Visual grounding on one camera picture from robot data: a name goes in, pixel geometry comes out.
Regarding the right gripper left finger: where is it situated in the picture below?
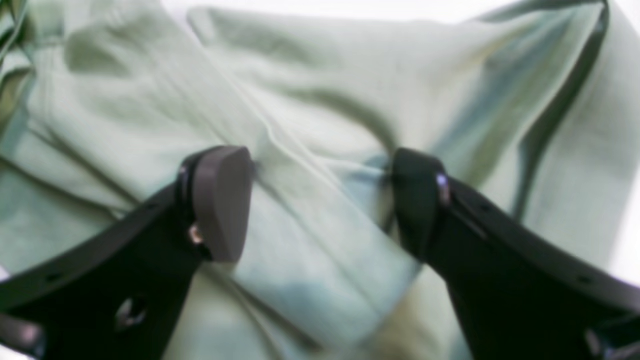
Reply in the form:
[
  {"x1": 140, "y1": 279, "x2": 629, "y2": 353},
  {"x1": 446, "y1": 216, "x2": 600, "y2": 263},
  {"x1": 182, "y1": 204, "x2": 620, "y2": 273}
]
[{"x1": 0, "y1": 146, "x2": 254, "y2": 360}]

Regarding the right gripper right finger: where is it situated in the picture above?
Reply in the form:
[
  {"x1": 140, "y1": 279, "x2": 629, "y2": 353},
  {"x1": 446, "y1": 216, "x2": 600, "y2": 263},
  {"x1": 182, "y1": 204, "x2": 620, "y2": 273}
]
[{"x1": 391, "y1": 148, "x2": 640, "y2": 360}]

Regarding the sage green T-shirt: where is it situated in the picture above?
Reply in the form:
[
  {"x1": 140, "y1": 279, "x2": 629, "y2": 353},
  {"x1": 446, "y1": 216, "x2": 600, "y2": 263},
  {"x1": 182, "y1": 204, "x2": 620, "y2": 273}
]
[{"x1": 1, "y1": 0, "x2": 639, "y2": 360}]

